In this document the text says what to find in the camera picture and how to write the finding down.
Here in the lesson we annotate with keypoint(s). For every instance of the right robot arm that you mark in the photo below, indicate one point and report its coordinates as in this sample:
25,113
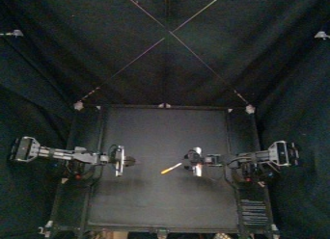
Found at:
258,157

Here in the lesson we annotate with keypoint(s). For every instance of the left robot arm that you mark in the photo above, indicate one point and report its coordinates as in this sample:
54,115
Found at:
55,153

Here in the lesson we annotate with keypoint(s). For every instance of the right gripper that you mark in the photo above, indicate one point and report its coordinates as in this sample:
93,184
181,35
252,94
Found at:
198,159

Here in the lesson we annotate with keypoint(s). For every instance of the grey marker pen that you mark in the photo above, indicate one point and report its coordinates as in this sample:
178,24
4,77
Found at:
171,168

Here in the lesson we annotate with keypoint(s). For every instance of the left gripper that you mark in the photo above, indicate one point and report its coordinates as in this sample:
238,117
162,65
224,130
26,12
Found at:
119,161

